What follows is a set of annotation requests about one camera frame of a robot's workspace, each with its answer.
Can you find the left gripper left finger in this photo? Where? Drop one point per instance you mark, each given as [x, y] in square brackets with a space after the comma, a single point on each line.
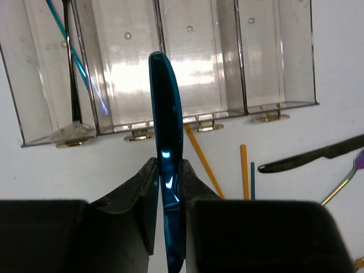
[140, 195]

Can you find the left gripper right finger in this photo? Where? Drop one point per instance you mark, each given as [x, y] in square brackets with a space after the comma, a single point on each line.
[191, 189]

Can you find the blue knife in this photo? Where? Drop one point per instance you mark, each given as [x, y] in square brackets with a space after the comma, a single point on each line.
[168, 128]

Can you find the black spoon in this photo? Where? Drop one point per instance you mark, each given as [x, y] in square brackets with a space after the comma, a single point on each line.
[75, 104]

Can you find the rainbow spoon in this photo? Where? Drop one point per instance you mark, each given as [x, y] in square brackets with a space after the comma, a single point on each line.
[74, 54]

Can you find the black knife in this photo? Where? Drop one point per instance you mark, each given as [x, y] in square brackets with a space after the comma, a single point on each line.
[329, 152]

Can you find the blue chopstick right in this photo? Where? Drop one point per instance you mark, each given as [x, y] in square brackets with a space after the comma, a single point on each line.
[252, 180]

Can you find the orange chopstick left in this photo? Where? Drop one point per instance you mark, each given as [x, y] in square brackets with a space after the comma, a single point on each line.
[203, 159]

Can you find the orange chopstick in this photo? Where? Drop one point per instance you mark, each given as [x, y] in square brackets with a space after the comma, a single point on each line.
[203, 159]
[245, 173]

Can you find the orange chopstick right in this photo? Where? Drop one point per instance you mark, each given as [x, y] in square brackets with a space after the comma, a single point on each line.
[245, 173]

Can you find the clear container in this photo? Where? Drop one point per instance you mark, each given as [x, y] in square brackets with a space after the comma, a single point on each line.
[276, 38]
[34, 52]
[203, 42]
[118, 38]

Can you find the rainbow fork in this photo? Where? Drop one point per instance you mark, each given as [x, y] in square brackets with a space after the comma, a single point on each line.
[357, 165]

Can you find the gold fork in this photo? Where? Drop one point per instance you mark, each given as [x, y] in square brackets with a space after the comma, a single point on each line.
[359, 264]

